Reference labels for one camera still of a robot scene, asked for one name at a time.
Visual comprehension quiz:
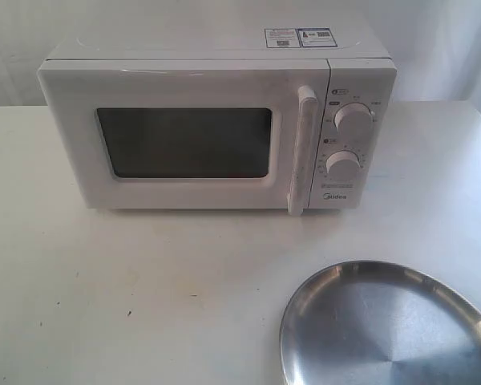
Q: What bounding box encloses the white microwave oven body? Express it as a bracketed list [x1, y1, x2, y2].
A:
[44, 31, 397, 211]

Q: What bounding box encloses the blue white label sticker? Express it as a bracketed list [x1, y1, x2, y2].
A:
[265, 27, 338, 49]

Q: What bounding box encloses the white control knob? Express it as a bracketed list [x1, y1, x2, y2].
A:
[333, 103, 373, 133]
[325, 150, 361, 181]

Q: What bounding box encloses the white box appliance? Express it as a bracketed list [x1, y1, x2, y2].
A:
[38, 59, 330, 215]

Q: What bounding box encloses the lower white control knob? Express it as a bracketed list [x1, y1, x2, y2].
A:
[325, 150, 361, 181]

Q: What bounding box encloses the round stainless steel plate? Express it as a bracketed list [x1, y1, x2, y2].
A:
[279, 261, 481, 384]

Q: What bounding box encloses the upper white control knob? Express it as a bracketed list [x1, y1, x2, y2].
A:
[333, 103, 373, 133]

